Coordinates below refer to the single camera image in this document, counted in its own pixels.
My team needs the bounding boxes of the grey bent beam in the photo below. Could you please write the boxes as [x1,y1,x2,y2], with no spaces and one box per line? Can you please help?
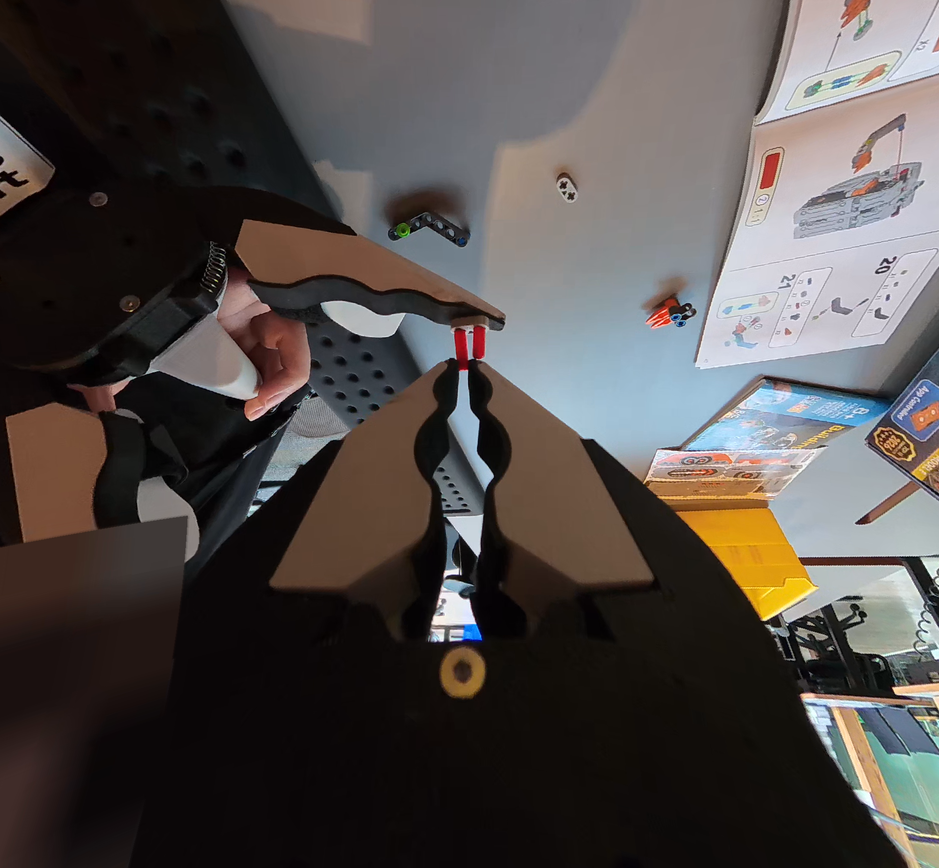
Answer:
[388,211,470,249]

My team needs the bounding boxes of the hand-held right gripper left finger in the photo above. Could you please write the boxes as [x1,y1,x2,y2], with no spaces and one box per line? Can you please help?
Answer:
[270,360,457,640]

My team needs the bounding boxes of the black dimpled mat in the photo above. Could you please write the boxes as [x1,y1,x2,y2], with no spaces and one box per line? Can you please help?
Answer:
[0,0,487,517]

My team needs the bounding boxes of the grey desk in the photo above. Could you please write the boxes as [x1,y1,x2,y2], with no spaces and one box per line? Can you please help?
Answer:
[183,0,939,656]

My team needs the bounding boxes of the blue cover manual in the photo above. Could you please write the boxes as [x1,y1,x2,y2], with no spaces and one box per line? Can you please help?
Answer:
[681,378,893,455]

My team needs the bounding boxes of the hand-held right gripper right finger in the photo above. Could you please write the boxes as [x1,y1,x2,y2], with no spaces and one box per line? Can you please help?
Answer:
[468,360,656,640]

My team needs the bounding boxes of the orange black claw assembly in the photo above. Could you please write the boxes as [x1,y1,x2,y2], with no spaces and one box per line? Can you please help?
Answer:
[645,293,697,329]

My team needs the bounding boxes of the black wrist band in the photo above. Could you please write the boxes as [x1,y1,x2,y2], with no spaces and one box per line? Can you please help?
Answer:
[91,409,148,530]

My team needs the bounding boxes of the yellow plastic bin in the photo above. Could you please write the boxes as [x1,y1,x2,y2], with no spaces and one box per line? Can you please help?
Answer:
[673,507,820,623]

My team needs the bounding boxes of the person's left hand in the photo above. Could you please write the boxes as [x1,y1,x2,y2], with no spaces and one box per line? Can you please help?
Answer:
[69,284,315,421]

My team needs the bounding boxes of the open instruction booklet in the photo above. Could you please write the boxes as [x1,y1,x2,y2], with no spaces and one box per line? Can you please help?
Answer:
[694,0,939,370]

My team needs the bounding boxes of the sticker sheet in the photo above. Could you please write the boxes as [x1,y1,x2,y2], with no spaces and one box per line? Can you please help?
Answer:
[643,446,830,501]

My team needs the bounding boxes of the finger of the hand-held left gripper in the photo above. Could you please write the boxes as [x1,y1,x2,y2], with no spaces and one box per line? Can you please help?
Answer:
[235,220,507,332]

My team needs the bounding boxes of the person's left forearm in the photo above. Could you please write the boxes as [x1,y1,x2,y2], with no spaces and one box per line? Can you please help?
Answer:
[6,402,102,544]

